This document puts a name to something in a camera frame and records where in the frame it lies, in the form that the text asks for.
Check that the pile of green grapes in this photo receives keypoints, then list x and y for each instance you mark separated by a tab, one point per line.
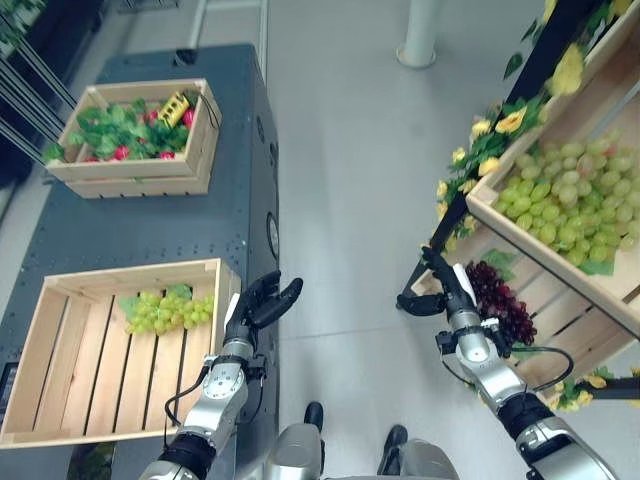
575	200

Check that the green grape bunch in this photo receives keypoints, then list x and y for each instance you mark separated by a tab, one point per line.
170	310

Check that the wooden crate of green grapes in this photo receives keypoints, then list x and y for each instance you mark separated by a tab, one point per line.
560	210

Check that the dark purple grape bunch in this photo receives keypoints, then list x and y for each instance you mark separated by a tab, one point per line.
500	305

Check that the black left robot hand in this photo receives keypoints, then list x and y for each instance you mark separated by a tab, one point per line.
265	305

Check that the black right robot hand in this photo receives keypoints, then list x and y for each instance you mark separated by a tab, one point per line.
445	290

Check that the wooden crate with purple grapes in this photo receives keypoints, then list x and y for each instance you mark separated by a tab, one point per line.
565	330

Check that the black shelf frame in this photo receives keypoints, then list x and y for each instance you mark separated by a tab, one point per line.
500	145

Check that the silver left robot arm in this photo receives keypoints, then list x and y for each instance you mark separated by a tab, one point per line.
210	400

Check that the white round pillar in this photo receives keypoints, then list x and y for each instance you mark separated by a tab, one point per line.
419	30

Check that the dark grey metal table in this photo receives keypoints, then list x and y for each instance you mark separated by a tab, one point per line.
220	215

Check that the red radishes with green leaves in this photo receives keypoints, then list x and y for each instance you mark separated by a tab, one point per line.
120	132

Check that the large wooden slatted crate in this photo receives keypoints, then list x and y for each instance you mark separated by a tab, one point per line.
120	350

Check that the wooden crate with yellow flowers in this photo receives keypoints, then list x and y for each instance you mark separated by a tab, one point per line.
600	40

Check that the silver robot legs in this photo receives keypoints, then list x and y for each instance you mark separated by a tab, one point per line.
350	450

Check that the yellow flower garland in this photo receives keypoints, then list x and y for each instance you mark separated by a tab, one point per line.
480	160

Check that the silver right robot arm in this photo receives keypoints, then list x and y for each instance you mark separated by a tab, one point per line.
505	390

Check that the yellow toy block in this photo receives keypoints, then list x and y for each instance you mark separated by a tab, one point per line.
173	109

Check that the wooden crate with radishes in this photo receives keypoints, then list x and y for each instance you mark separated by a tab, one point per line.
140	145

